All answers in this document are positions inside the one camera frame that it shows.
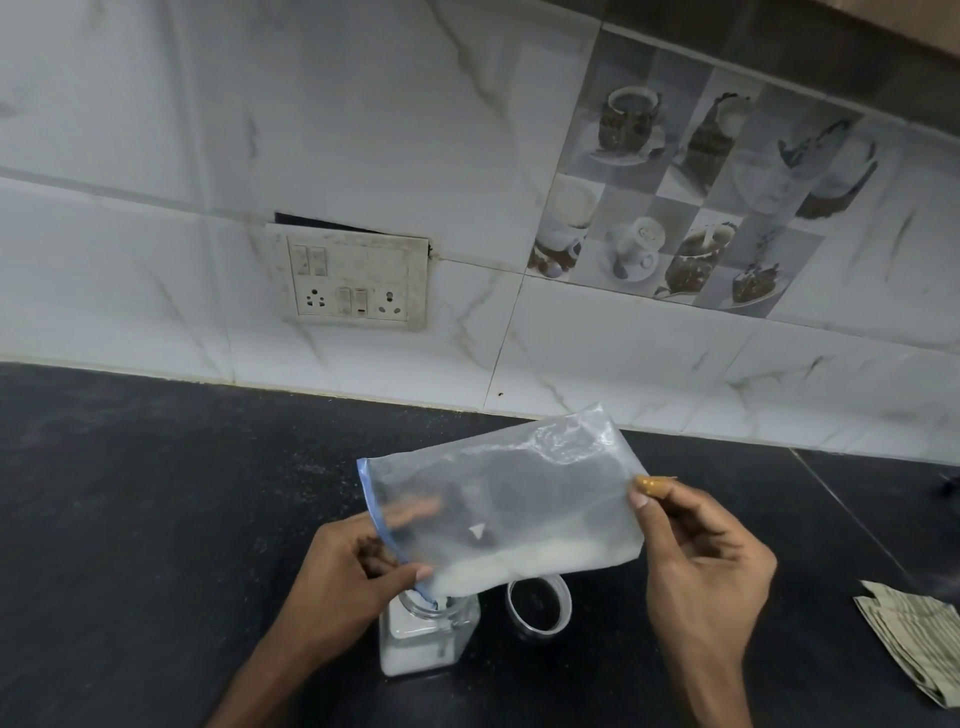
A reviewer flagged person's right hand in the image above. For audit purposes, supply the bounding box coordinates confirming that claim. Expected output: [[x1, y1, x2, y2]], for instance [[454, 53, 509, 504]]
[[628, 475, 779, 665]]

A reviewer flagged person's left hand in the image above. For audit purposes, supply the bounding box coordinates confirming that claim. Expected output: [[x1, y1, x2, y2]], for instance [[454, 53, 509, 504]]
[[276, 498, 444, 671]]

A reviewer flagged clear zip plastic bag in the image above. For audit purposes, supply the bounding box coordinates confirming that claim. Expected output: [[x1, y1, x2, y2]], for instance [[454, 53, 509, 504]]
[[356, 402, 648, 601]]

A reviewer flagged person's right forearm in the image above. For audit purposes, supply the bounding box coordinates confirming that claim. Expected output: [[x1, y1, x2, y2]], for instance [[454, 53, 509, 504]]
[[660, 633, 759, 728]]

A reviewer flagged person's left forearm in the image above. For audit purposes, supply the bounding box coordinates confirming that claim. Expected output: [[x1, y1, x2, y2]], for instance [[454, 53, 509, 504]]
[[201, 634, 335, 728]]

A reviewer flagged square glass jar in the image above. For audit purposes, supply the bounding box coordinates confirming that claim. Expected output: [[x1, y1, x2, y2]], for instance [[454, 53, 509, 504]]
[[377, 588, 482, 679]]

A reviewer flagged white sugar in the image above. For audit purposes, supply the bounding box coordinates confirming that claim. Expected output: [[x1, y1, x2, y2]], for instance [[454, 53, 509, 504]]
[[431, 538, 639, 600]]

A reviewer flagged clear round jar lid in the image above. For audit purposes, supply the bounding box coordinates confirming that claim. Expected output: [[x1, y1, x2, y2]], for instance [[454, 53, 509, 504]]
[[504, 574, 574, 643]]

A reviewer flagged folded striped cloth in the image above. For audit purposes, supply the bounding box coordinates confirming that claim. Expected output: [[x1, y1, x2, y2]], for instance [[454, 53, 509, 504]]
[[853, 579, 960, 710]]

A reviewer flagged white wall switch socket panel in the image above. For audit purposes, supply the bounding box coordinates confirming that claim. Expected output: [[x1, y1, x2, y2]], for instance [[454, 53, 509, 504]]
[[265, 222, 432, 332]]

